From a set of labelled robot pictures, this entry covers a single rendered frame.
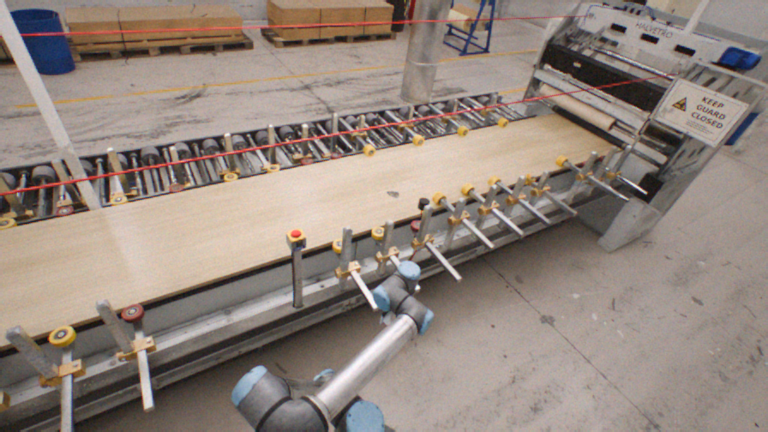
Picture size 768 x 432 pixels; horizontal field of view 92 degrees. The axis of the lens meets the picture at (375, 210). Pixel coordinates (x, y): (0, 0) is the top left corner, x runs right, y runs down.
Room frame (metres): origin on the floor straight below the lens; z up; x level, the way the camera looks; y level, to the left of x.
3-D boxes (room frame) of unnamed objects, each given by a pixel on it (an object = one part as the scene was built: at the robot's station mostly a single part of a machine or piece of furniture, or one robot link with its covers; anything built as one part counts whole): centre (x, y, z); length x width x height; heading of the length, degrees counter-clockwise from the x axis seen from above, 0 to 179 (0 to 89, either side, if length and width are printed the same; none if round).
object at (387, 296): (0.88, -0.11, 1.25); 0.12 x 0.12 x 0.09; 54
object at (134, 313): (0.85, 0.98, 0.85); 0.08 x 0.08 x 0.11
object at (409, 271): (0.98, -0.17, 1.25); 0.10 x 0.09 x 0.12; 144
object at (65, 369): (0.59, 1.11, 0.83); 0.13 x 0.06 x 0.05; 126
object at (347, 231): (1.30, 0.12, 0.92); 0.03 x 0.03 x 0.48; 36
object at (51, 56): (4.85, 4.71, 0.36); 0.59 x 0.57 x 0.73; 37
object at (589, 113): (3.41, -1.89, 1.05); 1.43 x 0.12 x 0.12; 36
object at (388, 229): (1.45, -0.09, 0.87); 0.03 x 0.03 x 0.48; 36
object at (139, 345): (0.73, 0.91, 0.82); 0.13 x 0.06 x 0.05; 126
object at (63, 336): (0.71, 1.18, 0.85); 0.08 x 0.08 x 0.11
